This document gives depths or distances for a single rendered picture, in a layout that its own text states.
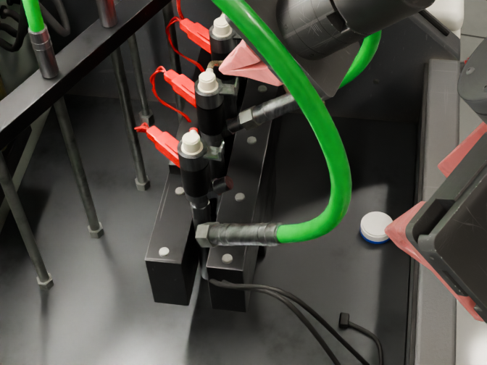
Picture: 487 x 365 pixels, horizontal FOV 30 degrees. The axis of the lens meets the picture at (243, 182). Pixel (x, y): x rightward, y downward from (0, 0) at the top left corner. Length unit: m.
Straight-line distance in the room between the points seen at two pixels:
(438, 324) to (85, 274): 0.43
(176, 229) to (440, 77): 0.39
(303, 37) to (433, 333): 0.36
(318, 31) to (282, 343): 0.46
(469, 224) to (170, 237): 0.54
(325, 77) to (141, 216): 0.50
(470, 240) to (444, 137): 0.63
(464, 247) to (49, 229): 0.79
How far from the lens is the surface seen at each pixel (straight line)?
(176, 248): 0.91
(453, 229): 0.42
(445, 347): 0.89
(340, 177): 0.60
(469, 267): 0.42
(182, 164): 0.84
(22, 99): 0.91
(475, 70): 0.35
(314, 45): 0.66
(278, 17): 0.67
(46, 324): 1.07
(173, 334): 1.04
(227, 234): 0.73
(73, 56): 0.94
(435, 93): 1.10
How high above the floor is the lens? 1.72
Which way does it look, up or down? 51 degrees down
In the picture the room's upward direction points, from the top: 4 degrees counter-clockwise
